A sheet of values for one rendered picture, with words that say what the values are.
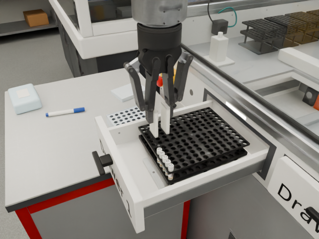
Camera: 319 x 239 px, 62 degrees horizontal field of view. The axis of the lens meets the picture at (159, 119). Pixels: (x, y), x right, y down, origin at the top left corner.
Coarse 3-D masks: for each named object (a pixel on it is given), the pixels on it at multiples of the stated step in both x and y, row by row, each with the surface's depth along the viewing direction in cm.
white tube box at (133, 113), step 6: (132, 108) 95; (138, 108) 95; (108, 114) 91; (114, 114) 92; (120, 114) 92; (126, 114) 92; (132, 114) 92; (138, 114) 92; (144, 114) 92; (108, 120) 90; (114, 120) 89; (120, 120) 90; (126, 120) 89; (132, 120) 90
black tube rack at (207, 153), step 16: (192, 112) 75; (208, 112) 74; (160, 128) 69; (176, 128) 69; (192, 128) 69; (208, 128) 69; (224, 128) 69; (144, 144) 68; (160, 144) 64; (176, 144) 64; (192, 144) 64; (208, 144) 64; (224, 144) 64; (240, 144) 64; (176, 160) 59; (192, 160) 60; (208, 160) 62; (224, 160) 63; (176, 176) 60
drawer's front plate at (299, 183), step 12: (276, 168) 58; (288, 168) 55; (300, 168) 54; (276, 180) 59; (288, 180) 56; (300, 180) 53; (312, 180) 51; (276, 192) 60; (288, 192) 57; (300, 192) 53; (312, 192) 51; (288, 204) 58; (312, 204) 51; (300, 216) 55; (312, 228) 53
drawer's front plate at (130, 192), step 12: (96, 120) 67; (108, 132) 63; (108, 144) 60; (120, 156) 56; (120, 168) 54; (120, 180) 56; (132, 180) 51; (120, 192) 60; (132, 192) 49; (132, 204) 49; (132, 216) 53; (144, 228) 54
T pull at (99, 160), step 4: (92, 152) 60; (96, 152) 60; (96, 156) 59; (100, 156) 59; (104, 156) 59; (108, 156) 59; (96, 160) 58; (100, 160) 58; (104, 160) 58; (108, 160) 58; (112, 160) 58; (96, 164) 57; (100, 164) 57; (104, 164) 57; (108, 164) 58; (112, 164) 58; (100, 168) 56; (100, 172) 55; (104, 172) 56
